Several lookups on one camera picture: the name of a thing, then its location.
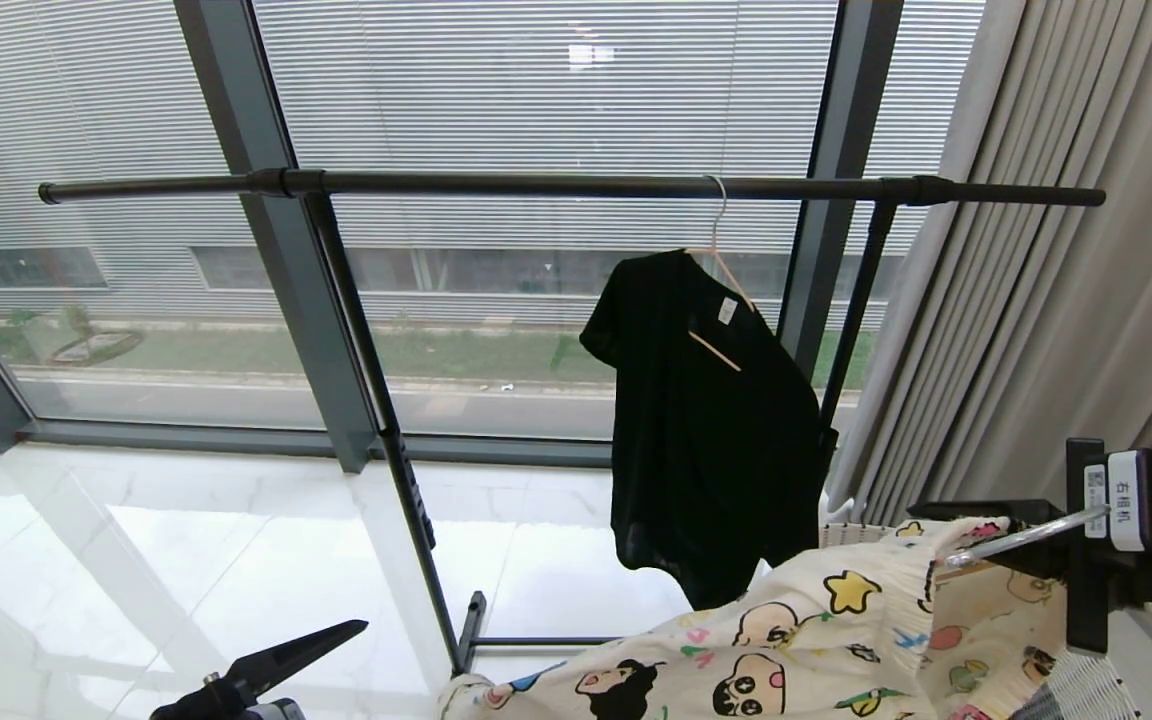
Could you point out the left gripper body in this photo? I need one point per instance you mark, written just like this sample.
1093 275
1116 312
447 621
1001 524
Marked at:
196 705

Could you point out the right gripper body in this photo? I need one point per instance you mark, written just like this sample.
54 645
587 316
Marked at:
1136 590

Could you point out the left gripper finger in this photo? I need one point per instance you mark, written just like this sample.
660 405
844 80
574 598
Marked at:
286 655

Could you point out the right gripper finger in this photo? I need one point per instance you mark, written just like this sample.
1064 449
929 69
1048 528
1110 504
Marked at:
1046 562
986 510

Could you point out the pink clothes hanger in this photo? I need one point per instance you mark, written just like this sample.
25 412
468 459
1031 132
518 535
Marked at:
1026 535
714 352

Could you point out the cream printed garment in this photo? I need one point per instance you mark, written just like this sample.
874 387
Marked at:
836 640

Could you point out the black garment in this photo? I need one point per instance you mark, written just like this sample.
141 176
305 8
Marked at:
716 450

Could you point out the white laundry basket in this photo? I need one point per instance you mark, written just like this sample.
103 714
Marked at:
1086 690

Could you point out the black clothes rack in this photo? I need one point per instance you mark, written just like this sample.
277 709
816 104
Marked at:
536 185

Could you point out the beige curtain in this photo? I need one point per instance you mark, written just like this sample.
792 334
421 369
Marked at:
1036 250

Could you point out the window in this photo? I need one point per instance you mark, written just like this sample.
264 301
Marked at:
536 100

